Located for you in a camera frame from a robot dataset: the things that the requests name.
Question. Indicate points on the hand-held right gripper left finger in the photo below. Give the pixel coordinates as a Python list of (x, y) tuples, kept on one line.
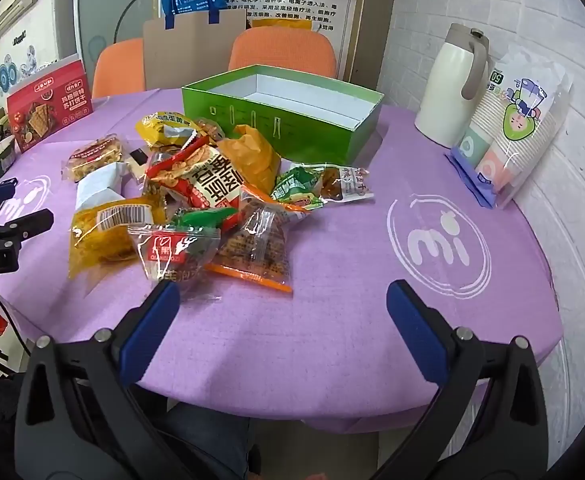
[(152, 320)]

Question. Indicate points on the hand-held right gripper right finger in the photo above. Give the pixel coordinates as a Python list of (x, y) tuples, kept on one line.
[(417, 330)]

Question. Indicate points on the clear packet of tan biscuits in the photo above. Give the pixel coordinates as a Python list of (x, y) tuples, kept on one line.
[(95, 155)]

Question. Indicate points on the red and white snack packet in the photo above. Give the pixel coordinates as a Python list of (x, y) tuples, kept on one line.
[(197, 175)]

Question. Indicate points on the orange snack packet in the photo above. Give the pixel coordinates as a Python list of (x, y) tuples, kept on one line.
[(252, 160)]

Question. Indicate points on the dark green snack packet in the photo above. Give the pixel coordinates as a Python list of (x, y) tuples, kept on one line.
[(292, 180)]

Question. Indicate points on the green cardboard box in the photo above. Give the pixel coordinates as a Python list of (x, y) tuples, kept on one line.
[(292, 130)]

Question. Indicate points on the red-topped clear snack packet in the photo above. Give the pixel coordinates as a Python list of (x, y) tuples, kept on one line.
[(172, 260)]

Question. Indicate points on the yellow barcode snack packet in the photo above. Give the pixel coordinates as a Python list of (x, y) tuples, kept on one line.
[(107, 235)]

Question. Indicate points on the red cracker box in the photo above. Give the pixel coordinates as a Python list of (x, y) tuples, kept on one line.
[(47, 105)]

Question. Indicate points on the green and red snack packet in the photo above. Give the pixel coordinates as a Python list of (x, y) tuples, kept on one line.
[(200, 217)]

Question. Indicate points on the person's leg in jeans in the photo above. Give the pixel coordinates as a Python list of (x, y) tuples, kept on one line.
[(197, 435)]

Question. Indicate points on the orange-edged clear snack packet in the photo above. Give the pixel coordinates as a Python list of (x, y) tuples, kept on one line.
[(257, 245)]

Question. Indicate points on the purple tissue pack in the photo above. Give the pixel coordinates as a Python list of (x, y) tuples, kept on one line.
[(467, 180)]

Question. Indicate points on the clear packet of brown tofu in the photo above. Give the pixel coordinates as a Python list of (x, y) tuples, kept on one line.
[(347, 182)]

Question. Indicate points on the orange chair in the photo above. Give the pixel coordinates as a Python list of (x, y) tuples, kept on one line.
[(117, 67), (282, 47)]

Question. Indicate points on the small caramel cake packet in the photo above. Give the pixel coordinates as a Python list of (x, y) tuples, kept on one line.
[(207, 127)]

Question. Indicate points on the pack of paper cups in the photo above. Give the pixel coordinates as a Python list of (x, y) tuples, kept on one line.
[(522, 125)]

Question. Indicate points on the cream thermos jug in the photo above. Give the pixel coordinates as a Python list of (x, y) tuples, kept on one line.
[(447, 90)]

